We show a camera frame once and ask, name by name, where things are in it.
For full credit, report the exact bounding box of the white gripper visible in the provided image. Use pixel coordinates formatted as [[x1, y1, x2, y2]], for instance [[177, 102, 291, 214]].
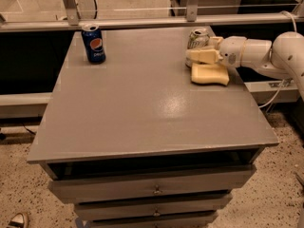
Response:
[[186, 36, 247, 67]]

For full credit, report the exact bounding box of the white green 7up can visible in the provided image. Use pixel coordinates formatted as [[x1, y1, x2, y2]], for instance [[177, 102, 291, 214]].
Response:
[[184, 28, 211, 68]]

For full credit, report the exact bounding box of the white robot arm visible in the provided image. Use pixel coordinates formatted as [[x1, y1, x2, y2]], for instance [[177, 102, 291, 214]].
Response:
[[185, 28, 304, 98]]

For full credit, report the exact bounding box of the yellow sponge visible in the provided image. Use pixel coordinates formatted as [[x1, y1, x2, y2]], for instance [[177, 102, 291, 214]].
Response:
[[191, 64, 229, 86]]

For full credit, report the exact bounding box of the blue Pepsi can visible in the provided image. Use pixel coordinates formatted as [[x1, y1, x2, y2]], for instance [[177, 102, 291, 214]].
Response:
[[82, 24, 105, 64]]

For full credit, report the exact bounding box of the grey drawer cabinet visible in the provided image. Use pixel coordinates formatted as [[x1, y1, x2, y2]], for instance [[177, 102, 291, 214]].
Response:
[[26, 26, 280, 228]]

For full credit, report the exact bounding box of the middle grey drawer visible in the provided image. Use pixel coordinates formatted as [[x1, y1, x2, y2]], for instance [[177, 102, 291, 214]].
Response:
[[75, 193, 232, 220]]

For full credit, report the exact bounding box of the grey drawer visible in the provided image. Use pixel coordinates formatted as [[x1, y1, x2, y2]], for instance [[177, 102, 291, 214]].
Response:
[[75, 193, 232, 220], [49, 164, 256, 203], [91, 212, 218, 228]]

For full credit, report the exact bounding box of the bottom grey drawer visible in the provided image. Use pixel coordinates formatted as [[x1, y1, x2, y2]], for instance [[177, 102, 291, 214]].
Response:
[[91, 212, 218, 228]]

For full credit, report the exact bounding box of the top grey drawer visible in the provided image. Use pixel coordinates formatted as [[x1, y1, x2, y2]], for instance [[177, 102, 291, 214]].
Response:
[[49, 164, 256, 203]]

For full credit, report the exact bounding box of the shoe tip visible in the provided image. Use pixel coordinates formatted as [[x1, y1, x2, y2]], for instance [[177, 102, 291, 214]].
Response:
[[6, 213, 29, 228]]

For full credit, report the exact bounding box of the white cable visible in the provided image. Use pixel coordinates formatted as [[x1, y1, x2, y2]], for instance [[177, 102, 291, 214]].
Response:
[[257, 79, 289, 109]]

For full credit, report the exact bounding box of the aluminium frame rail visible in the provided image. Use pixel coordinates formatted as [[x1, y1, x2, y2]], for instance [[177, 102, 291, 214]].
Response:
[[1, 0, 303, 32]]

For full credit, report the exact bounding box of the black floor cable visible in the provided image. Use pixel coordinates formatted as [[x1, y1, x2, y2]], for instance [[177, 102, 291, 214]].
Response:
[[20, 123, 38, 136]]

